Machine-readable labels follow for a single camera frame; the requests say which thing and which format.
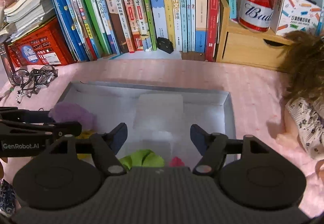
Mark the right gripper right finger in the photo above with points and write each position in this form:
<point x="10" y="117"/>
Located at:
<point x="212" y="149"/>

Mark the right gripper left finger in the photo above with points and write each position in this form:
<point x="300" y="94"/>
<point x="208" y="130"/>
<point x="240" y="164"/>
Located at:
<point x="105" y="148"/>

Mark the yellow mesh soft object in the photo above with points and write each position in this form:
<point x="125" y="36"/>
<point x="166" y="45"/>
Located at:
<point x="83" y="146"/>

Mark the green soft cloth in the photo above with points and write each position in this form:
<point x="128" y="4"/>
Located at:
<point x="142" y="158"/>

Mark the pink soft object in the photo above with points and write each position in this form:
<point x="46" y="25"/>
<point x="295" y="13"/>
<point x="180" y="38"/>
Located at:
<point x="176" y="162"/>

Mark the purple fuzzy soft object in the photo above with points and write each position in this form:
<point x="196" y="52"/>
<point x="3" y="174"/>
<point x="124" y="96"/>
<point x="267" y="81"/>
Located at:
<point x="71" y="112"/>

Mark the white shallow cardboard box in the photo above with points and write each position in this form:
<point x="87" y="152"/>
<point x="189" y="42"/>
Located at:
<point x="157" y="118"/>

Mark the pink bed sheet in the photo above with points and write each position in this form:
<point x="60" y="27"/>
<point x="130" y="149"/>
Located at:
<point x="257" y="98"/>

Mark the red plastic crate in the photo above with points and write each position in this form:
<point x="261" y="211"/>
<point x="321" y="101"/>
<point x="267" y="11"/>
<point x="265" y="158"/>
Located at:
<point x="42" y="46"/>

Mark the small wooden drawer box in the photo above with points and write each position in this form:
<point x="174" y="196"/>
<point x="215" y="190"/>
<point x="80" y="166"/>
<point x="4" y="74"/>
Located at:
<point x="238" y="45"/>

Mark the small black box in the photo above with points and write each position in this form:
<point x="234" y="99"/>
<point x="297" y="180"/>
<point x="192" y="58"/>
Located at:
<point x="165" y="45"/>

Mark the brown haired baby doll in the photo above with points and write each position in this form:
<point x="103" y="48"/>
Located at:
<point x="303" y="113"/>

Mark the stack of lying books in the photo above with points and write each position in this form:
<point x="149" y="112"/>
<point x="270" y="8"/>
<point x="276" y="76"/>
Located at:
<point x="23" y="16"/>

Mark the row of upright books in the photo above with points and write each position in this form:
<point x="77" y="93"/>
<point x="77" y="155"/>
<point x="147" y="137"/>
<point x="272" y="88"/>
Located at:
<point x="97" y="28"/>

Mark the white printed small carton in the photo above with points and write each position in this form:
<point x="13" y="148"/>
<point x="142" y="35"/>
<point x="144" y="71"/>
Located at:
<point x="293" y="15"/>

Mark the red Budweiser can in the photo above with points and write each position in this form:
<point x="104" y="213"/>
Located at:
<point x="256" y="15"/>

